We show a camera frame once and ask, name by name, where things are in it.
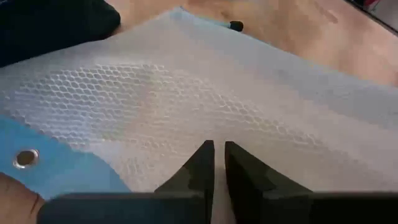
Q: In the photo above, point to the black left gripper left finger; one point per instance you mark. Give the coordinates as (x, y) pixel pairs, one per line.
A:
(174, 205)

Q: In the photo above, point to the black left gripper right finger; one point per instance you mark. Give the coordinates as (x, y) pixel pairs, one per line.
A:
(280, 208)

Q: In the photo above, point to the white mesh pouch blue trim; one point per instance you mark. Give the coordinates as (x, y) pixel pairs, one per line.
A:
(186, 93)

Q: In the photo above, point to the navy blue backpack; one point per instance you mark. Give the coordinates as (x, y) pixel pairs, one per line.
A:
(46, 28)

